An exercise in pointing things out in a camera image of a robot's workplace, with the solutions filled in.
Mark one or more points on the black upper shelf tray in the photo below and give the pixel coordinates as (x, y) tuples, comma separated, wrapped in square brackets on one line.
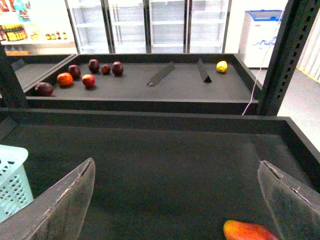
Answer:
[(182, 91)]

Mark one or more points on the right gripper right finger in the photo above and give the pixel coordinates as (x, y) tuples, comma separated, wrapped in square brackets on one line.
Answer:
[(294, 206)]

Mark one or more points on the white blue chest freezer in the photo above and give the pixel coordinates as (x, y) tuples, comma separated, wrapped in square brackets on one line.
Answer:
[(258, 37)]

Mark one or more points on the glass door refrigerator row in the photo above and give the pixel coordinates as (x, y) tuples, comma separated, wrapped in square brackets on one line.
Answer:
[(149, 26)]

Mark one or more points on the black shelf divider left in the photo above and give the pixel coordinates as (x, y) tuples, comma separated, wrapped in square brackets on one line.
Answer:
[(161, 74)]

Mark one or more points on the black shelf divider right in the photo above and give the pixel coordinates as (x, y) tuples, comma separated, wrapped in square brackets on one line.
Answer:
[(203, 72)]

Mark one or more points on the dark purple plum right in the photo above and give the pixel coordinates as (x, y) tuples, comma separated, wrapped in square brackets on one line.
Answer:
[(117, 68)]

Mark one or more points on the black perforated rack post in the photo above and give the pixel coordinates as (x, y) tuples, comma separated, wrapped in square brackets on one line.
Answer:
[(295, 27)]

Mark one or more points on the small dark red fruit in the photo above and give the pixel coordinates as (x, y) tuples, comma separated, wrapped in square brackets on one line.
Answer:
[(105, 69)]

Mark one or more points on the black left upper tray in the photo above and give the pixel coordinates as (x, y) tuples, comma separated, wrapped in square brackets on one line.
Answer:
[(30, 68)]

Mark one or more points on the yellow lemon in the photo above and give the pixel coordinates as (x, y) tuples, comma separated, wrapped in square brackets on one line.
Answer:
[(222, 66)]

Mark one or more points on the red yellow apple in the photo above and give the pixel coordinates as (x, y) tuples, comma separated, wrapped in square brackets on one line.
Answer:
[(237, 230)]

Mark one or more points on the orange fruit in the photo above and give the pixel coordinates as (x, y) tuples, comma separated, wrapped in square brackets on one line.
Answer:
[(65, 79)]

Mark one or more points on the dark purple fruit front left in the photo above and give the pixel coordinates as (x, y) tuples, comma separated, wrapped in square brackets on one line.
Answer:
[(44, 89)]

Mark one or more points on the dark plum back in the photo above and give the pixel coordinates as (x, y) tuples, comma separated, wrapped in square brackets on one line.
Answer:
[(94, 66)]

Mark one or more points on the grocery shelf with bottles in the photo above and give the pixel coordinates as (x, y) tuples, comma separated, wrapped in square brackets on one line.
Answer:
[(36, 27)]

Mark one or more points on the dark red apple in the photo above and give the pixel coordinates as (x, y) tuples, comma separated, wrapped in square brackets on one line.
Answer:
[(74, 71)]

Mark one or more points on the light blue plastic basket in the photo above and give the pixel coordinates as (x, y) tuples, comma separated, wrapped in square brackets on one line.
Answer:
[(15, 191)]

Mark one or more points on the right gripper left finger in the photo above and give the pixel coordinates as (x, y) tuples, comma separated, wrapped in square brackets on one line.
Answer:
[(58, 213)]

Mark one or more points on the black shelf divider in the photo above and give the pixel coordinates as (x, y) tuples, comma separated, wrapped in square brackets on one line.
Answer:
[(161, 74), (203, 72)]

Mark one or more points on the black lower shelf tray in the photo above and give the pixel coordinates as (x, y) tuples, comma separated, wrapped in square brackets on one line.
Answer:
[(162, 176)]

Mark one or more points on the red apple on shelf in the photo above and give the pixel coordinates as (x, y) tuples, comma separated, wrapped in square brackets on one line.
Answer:
[(88, 80)]

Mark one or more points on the black rack post middle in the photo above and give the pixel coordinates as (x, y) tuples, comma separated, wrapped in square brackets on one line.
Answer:
[(10, 88)]

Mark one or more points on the black shelf tray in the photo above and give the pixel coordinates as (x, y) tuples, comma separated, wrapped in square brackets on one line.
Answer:
[(182, 91), (162, 176)]

